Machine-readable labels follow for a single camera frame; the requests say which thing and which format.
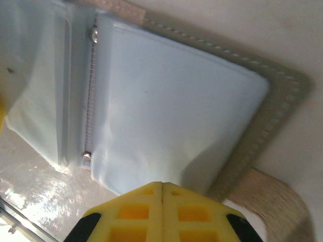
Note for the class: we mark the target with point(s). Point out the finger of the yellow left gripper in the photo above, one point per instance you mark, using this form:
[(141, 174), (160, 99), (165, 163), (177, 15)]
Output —
[(2, 113)]

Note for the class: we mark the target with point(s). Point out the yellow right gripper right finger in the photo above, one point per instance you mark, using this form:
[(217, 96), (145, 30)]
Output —
[(196, 221)]

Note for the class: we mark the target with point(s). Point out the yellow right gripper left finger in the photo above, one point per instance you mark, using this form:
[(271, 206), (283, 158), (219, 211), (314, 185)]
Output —
[(131, 221)]

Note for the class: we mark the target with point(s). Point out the grey card holder wallet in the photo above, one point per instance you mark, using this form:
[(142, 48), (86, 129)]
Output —
[(176, 100)]

